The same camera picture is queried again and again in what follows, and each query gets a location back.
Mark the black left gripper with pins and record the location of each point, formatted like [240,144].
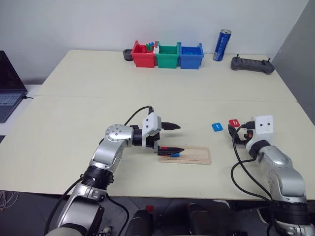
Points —
[152,142]

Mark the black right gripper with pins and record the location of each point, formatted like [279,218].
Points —
[243,138]

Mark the red letter b block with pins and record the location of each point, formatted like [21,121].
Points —
[234,122]

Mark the blue letter t block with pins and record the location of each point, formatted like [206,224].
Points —
[217,127]

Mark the blue letter o block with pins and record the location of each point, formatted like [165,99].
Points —
[175,155]

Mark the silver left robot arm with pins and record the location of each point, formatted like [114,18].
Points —
[108,150]

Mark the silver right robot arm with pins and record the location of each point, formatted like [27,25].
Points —
[283,169]

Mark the wooden letter tray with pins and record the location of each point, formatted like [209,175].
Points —
[197,157]

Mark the grey remote controller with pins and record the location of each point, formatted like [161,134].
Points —
[252,65]

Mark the small red object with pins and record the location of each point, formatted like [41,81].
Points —
[149,208]

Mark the green plastic bin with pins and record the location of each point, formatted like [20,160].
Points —
[167,61]

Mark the blue plastic bin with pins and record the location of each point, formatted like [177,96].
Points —
[189,62]

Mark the red plastic bin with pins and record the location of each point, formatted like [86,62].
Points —
[144,59]

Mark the blue drink can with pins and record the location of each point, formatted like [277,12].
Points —
[221,45]

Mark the dark rounded shape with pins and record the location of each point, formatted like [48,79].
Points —
[141,223]
[200,221]

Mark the white toy brick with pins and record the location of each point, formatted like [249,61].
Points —
[156,49]

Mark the green toy brick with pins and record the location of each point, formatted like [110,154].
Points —
[148,47]

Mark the black round holder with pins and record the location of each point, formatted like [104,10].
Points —
[127,55]

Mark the dark laptop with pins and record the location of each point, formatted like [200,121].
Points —
[8,81]

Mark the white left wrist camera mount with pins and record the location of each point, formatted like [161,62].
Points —
[150,123]

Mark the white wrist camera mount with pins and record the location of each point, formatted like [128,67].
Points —
[264,126]
[150,123]

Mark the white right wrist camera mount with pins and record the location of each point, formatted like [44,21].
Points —
[264,126]

